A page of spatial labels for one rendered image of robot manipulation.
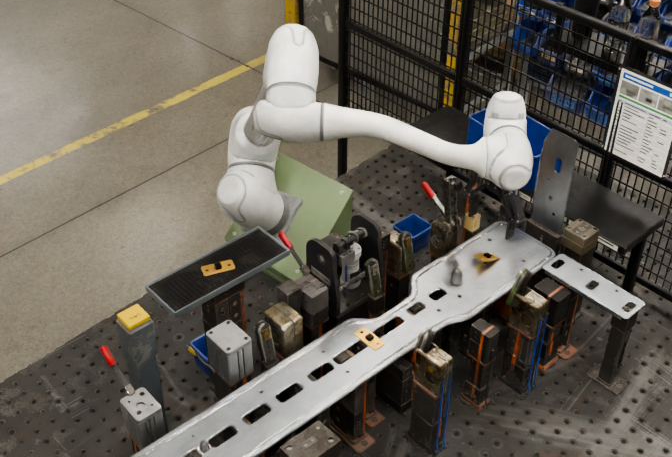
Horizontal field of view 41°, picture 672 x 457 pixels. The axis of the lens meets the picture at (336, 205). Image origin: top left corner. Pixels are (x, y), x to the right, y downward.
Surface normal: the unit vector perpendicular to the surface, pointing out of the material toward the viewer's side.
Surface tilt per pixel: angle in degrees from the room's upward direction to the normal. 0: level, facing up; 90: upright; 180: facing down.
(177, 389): 0
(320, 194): 42
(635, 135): 90
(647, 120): 90
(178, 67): 0
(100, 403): 0
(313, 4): 90
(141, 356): 90
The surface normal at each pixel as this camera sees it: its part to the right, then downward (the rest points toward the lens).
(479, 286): 0.00, -0.79
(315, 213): -0.44, -0.29
